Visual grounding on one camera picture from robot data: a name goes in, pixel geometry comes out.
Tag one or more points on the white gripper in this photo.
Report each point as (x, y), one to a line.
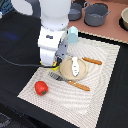
(53, 46)

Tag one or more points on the blue milk carton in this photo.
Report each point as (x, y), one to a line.
(72, 34)

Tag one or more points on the red toy tomato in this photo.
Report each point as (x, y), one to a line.
(41, 88)

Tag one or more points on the yellow butter box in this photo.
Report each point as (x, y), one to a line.
(55, 66)

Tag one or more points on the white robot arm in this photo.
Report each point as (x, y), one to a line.
(54, 21)

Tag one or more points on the round wooden plate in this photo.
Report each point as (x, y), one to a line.
(66, 69)

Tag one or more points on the small grey pot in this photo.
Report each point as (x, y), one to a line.
(75, 12)

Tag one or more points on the large grey pot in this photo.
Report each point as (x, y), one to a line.
(95, 14)

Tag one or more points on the pink brown mat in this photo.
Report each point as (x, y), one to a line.
(110, 29)

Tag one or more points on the beige woven placemat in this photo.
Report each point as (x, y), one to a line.
(65, 106)

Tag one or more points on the beige bowl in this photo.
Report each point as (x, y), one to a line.
(124, 15)

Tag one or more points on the wooden handled fork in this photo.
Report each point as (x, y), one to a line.
(75, 84)

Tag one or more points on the wooden handled knife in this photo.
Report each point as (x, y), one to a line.
(92, 60)

